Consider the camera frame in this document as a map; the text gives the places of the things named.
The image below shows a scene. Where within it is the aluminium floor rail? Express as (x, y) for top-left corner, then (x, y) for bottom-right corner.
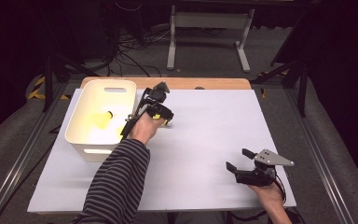
(0, 83), (73, 224)
(283, 88), (356, 224)

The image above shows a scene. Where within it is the yellow black floor tape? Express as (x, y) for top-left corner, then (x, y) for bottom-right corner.
(27, 76), (72, 102)

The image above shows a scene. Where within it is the white metal stand frame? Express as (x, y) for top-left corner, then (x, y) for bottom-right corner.
(166, 4), (256, 74)

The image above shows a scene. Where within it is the bundle of black floor cables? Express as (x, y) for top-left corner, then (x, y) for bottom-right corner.
(103, 2), (172, 78)

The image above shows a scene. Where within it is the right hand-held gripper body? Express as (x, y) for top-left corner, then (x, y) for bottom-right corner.
(234, 148), (296, 188)

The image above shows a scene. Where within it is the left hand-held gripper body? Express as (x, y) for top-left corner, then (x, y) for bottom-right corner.
(138, 80), (172, 115)

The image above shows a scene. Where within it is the person's right hand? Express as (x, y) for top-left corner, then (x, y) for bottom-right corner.
(248, 182), (284, 216)

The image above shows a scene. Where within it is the black tripod stand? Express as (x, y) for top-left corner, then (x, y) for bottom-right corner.
(249, 58), (310, 119)
(41, 53), (101, 114)

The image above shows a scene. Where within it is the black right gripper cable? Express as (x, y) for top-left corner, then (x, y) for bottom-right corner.
(274, 175), (288, 203)

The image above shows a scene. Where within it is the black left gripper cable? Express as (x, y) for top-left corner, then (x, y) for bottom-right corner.
(118, 88), (152, 142)

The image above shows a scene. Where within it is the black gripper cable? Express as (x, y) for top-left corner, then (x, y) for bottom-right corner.
(118, 88), (152, 142)
(274, 175), (288, 203)

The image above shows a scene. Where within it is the white plastic basket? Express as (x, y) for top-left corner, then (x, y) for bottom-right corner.
(64, 78), (138, 163)

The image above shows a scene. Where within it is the black cable under table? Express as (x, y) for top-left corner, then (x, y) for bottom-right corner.
(228, 210), (270, 221)

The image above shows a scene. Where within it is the white table cover board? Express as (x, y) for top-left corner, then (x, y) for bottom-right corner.
(27, 88), (297, 214)

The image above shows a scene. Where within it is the person's left hand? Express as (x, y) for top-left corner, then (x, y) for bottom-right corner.
(129, 112), (166, 147)

